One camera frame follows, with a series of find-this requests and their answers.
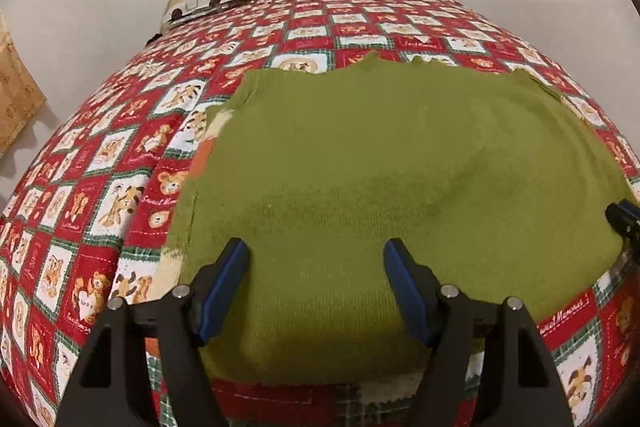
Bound red checked bear print bedspread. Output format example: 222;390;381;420
0;0;640;427

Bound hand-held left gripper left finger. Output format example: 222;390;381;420
55;237;251;427

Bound cream tan side window curtain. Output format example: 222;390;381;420
0;11;47;154

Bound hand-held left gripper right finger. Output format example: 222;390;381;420
383;237;574;427

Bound green orange cream striped sweater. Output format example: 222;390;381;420
152;51;640;386

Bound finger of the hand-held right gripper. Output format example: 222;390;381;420
605;200;640;254

